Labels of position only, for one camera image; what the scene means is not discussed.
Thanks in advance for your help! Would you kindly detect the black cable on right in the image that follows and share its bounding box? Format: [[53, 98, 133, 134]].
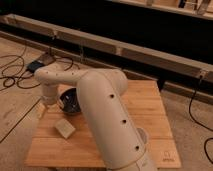
[[188, 75, 213, 165]]

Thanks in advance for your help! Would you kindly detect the beige sponge block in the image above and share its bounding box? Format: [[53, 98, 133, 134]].
[[55, 119, 75, 139]]

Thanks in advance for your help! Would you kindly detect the wooden board table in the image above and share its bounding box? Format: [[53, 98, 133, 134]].
[[25, 80, 181, 168]]

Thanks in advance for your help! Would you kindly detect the dark ceramic bowl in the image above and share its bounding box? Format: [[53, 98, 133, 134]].
[[60, 88, 81, 115]]

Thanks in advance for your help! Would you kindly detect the blue power adapter box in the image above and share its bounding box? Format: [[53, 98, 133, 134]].
[[27, 61, 44, 73]]

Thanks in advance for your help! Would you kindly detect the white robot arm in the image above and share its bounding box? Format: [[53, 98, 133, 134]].
[[35, 67, 158, 171]]

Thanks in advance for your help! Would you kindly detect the long wooden beam frame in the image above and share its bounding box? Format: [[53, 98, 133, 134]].
[[0, 14, 213, 104]]

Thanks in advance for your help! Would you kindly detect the black cable on left floor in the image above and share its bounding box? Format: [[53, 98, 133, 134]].
[[0, 46, 75, 90]]

